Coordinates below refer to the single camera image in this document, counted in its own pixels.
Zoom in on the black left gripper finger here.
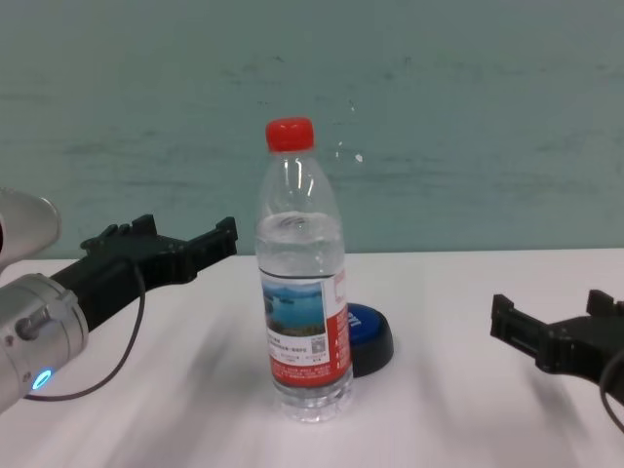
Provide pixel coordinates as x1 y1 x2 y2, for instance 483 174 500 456
179 215 239 285
79 214 159 255

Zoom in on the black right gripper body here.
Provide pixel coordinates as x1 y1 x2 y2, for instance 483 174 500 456
537 310 624 392

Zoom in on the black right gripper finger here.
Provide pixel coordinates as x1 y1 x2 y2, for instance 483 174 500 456
489 292 553 366
586 289 624 318

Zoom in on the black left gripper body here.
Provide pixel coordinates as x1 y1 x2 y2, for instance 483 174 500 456
50 231 190 333

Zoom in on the blue push button black base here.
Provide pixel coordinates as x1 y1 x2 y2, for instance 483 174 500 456
346 302 397 379

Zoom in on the clear water bottle red cap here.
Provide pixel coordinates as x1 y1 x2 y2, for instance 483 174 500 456
254 116 354 424

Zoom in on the thin dark right arm cable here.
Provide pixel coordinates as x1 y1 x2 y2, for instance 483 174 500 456
598 353 624 436

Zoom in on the thin dark arm cable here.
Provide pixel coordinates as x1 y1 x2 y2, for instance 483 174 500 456
598 353 624 436
22 264 148 404

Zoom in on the thin dark left arm cable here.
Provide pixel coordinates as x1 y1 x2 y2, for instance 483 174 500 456
22 264 148 404

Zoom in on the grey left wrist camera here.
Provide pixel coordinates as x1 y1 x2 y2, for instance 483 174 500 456
0 186 63 268

